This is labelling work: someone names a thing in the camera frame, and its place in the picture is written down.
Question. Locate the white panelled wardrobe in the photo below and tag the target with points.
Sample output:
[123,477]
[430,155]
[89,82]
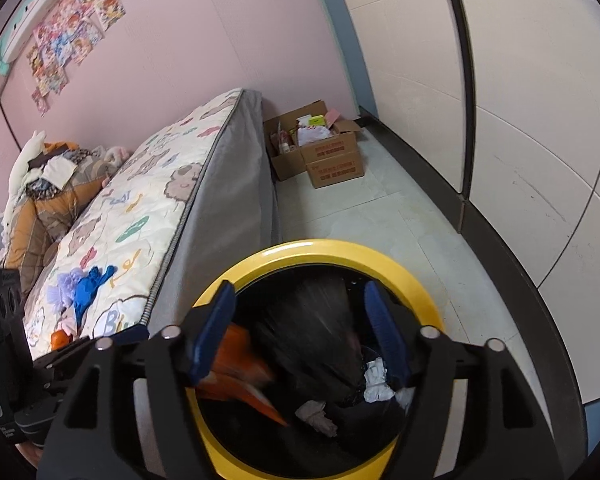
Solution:
[530,110]

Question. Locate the green yellow packet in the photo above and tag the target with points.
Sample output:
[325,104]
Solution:
[317,121]

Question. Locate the blue sock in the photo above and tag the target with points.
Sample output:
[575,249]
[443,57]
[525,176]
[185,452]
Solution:
[87,290]

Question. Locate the white folded cloth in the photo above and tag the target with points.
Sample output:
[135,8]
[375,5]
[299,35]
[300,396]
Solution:
[60,171]

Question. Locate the orange cloth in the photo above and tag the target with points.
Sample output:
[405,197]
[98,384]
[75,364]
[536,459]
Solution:
[250,365]

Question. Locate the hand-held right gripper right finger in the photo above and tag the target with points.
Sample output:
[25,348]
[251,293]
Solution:
[387,335]

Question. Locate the orange grey folded quilt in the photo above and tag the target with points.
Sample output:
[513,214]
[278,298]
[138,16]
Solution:
[45,230]

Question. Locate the small white tissue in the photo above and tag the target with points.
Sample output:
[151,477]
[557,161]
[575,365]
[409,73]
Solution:
[317,417]

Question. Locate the white plastic bag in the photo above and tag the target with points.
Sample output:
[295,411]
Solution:
[314,136]

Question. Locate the open cardboard box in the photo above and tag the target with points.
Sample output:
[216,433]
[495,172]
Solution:
[285,165]

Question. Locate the group of anime wall posters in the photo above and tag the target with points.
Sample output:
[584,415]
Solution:
[70,35]

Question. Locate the large white paper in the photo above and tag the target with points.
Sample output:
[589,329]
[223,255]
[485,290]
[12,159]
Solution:
[377,377]

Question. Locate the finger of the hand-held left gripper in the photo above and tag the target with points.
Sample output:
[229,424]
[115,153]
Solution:
[55,360]

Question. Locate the pile of dark clothes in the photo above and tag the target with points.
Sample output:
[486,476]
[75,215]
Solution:
[40,187]

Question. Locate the air conditioner with teal cover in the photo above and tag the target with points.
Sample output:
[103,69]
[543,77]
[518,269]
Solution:
[25,20]

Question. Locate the orange plastic piece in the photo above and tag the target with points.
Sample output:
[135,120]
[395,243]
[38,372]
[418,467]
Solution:
[60,341]

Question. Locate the white goose plush toy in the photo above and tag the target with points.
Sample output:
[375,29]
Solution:
[22,170]

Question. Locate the white pink plush toy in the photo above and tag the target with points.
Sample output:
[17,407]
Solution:
[116,154]

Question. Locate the grey mattress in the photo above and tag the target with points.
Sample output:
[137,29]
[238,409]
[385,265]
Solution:
[220,210]

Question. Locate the purple socks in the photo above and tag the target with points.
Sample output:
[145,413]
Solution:
[65,287]

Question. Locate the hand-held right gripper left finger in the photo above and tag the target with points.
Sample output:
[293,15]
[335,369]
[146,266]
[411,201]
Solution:
[212,330]

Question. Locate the yellow rimmed black trash bin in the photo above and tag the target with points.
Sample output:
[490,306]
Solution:
[305,252]

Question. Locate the bed with cartoon quilt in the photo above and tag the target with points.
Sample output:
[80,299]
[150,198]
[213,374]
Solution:
[145,185]

